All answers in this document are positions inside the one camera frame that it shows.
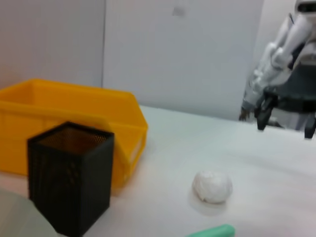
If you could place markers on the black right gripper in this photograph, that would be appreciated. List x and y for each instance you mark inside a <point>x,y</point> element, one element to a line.
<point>293,91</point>

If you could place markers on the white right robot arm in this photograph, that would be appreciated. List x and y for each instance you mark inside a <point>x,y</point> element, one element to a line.
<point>296,32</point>

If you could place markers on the mint green pen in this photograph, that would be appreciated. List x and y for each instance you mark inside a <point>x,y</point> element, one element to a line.
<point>214,231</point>

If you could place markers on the white paper ball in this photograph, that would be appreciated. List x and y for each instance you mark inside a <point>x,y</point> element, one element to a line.
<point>212,187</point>

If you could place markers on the black mesh pen holder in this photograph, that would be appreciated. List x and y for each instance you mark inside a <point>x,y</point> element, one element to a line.
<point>69,177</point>

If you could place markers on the yellow plastic storage bin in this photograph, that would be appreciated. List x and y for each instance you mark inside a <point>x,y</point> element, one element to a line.
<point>74,103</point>

